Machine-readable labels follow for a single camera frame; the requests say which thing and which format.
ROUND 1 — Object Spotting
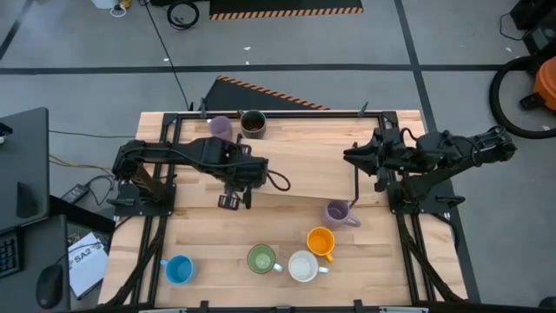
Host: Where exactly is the wooden shelf with black legs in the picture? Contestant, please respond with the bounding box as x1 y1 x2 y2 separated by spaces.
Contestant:
234 132 362 209

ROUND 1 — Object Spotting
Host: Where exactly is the black computer mouse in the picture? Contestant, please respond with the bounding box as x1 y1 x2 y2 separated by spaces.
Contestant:
35 263 65 310

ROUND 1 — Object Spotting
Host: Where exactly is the light blue ceramic mug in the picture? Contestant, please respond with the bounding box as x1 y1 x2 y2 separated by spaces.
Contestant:
159 254 197 286

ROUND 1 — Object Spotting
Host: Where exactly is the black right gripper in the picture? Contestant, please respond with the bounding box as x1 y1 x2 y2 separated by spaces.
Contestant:
342 129 409 176

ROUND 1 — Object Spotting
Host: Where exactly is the black aluminium table frame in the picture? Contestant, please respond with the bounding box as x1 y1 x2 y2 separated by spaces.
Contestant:
99 110 470 313

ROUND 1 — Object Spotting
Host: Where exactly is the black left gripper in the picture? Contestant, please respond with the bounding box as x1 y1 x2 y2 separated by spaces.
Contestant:
218 156 269 211

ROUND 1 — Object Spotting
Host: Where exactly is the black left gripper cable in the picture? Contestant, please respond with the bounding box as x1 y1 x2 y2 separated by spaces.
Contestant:
267 170 291 192

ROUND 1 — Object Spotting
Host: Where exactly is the dark speckled glazed mug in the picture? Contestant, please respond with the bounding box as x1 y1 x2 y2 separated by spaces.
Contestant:
237 109 268 140

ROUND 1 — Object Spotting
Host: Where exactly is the purple ceramic mug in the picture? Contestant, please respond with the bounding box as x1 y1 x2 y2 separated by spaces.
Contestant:
208 115 235 143
321 199 362 230

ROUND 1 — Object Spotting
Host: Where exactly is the orange vacuum cleaner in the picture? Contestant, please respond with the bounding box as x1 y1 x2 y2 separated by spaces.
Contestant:
533 56 556 112

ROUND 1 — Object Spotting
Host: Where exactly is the yellow cable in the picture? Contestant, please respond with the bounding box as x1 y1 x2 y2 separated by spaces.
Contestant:
49 154 116 173

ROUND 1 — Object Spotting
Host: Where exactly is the black vacuum hose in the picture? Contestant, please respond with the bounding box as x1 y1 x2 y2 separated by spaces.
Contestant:
488 55 556 140

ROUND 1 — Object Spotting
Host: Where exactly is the orange ceramic mug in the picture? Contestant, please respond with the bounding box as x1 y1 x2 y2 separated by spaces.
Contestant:
306 226 336 264

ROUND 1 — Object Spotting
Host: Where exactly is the long black floor cable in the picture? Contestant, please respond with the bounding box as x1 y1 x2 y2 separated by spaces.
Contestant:
142 0 193 110

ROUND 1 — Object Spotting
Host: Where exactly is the black keyboard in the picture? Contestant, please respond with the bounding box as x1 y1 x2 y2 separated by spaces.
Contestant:
0 228 25 279

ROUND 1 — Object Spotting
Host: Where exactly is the dark grey desk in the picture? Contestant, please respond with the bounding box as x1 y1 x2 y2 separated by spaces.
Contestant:
0 195 116 313

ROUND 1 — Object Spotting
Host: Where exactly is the black mat with striped edge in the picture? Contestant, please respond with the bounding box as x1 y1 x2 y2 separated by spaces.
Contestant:
203 75 331 112
208 0 364 21

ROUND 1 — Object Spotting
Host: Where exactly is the dark grey monitor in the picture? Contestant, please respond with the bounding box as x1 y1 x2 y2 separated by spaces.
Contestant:
0 107 50 234

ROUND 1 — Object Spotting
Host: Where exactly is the coiled black cable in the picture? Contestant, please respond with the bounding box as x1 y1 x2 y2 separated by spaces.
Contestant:
167 0 201 30

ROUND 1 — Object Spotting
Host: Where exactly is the black power adapter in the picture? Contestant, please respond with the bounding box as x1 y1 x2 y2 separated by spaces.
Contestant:
60 183 90 204

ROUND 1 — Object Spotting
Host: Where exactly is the green and white mug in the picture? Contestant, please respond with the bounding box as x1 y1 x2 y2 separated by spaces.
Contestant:
246 243 284 276

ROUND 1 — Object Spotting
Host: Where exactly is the black equipment case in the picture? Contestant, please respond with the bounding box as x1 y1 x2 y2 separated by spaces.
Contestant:
510 0 556 56

